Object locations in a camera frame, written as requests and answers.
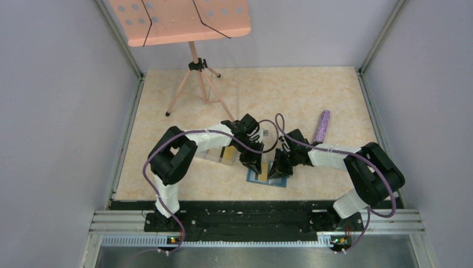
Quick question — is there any purple glitter cylinder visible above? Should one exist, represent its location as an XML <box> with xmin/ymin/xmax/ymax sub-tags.
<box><xmin>313</xmin><ymin>110</ymin><xmax>331</xmax><ymax>143</ymax></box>

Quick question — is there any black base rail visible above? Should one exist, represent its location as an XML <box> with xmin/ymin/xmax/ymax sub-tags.
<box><xmin>109</xmin><ymin>201</ymin><xmax>390</xmax><ymax>247</ymax></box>

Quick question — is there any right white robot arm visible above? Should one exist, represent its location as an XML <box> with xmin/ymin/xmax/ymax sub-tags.
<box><xmin>268</xmin><ymin>128</ymin><xmax>405</xmax><ymax>230</ymax></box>

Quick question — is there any clear plastic box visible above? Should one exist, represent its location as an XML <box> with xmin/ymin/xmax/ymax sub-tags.
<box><xmin>195</xmin><ymin>147</ymin><xmax>237</xmax><ymax>166</ymax></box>

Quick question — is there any pink music stand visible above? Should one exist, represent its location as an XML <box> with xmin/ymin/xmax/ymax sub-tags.
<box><xmin>109</xmin><ymin>0</ymin><xmax>252</xmax><ymax>120</ymax></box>

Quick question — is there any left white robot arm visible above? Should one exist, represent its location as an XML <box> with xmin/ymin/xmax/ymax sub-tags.
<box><xmin>144</xmin><ymin>114</ymin><xmax>264</xmax><ymax>231</ymax></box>

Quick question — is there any gold credit card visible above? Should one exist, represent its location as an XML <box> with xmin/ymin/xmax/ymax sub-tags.
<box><xmin>220</xmin><ymin>146</ymin><xmax>236</xmax><ymax>161</ymax></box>
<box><xmin>254</xmin><ymin>170</ymin><xmax>268</xmax><ymax>183</ymax></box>

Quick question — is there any blue card holder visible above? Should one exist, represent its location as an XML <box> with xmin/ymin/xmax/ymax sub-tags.
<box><xmin>246</xmin><ymin>161</ymin><xmax>288</xmax><ymax>188</ymax></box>

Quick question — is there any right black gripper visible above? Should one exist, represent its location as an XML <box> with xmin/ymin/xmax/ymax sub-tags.
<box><xmin>267</xmin><ymin>148</ymin><xmax>300</xmax><ymax>179</ymax></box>

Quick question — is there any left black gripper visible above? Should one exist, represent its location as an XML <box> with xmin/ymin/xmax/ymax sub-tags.
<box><xmin>234</xmin><ymin>138</ymin><xmax>264</xmax><ymax>174</ymax></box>

